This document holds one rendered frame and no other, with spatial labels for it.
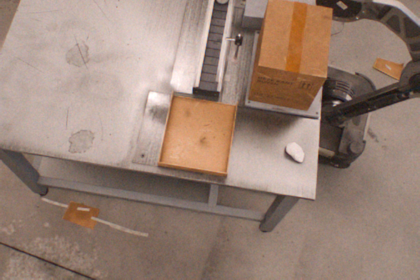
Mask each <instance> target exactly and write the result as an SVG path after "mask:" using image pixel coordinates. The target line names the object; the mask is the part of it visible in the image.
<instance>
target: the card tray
mask: <svg viewBox="0 0 420 280"><path fill-rule="evenodd" d="M237 108H238V101H237V104H236V105H233V104H226V103H221V102H214V101H207V100H202V99H194V98H190V97H183V96H176V95H174V94H173V91H172V94H171V100H170V104H169V109H168V113H167V119H166V124H165V128H164V134H163V137H162V143H161V148H160V152H159V157H158V161H157V165H158V166H162V167H167V168H174V169H182V170H186V171H193V172H197V173H204V174H212V175H216V176H224V177H227V175H228V169H229V160H230V155H231V147H232V142H233V134H234V125H235V120H236V113H237Z"/></svg>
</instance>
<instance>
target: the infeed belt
mask: <svg viewBox="0 0 420 280"><path fill-rule="evenodd" d="M228 5H229V0H228V2H227V3H226V4H219V3H218V2H217V1H216V0H214V5H213V9H212V16H211V22H210V26H209V32H208V36H207V43H206V49H205V53H204V59H203V64H202V69H201V76H200V80H199V87H196V89H201V90H205V91H213V92H217V88H218V83H216V75H217V71H218V64H219V57H220V53H221V46H222V41H223V34H224V27H225V23H226V16H227V12H228Z"/></svg>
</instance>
